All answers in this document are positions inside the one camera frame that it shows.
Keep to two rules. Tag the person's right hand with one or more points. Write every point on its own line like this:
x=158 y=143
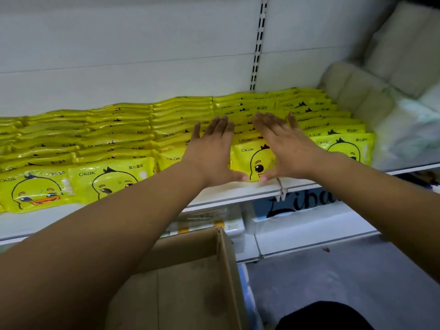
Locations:
x=292 y=151

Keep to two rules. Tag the person's left hand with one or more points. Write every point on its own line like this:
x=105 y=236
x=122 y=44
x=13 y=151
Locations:
x=213 y=154

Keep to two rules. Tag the brown cardboard box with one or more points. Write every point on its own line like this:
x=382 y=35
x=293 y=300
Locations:
x=185 y=285

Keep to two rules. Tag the white metal shelf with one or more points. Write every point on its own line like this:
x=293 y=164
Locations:
x=124 y=51

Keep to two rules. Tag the person's left forearm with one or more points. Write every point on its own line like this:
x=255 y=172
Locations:
x=75 y=264

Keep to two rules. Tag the person's right forearm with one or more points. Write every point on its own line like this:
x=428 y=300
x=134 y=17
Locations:
x=385 y=202

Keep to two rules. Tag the white duck tissue pack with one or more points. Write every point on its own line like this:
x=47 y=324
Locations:
x=206 y=222

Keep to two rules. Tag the white blue plastic bag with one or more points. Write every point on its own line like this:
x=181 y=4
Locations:
x=249 y=299

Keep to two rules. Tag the person's black trousers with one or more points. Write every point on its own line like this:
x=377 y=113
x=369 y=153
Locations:
x=323 y=318

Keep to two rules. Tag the blue white roll pack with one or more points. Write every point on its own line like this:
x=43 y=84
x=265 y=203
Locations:
x=427 y=180

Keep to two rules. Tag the plain white tissue pack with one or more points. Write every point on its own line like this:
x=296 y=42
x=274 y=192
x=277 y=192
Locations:
x=405 y=44

